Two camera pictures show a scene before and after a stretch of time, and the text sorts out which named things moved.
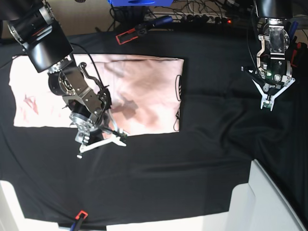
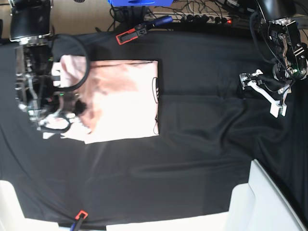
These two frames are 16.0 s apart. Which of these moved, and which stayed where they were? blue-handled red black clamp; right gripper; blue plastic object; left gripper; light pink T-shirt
Moved: light pink T-shirt; left gripper; right gripper
Stayed: blue-handled red black clamp; blue plastic object
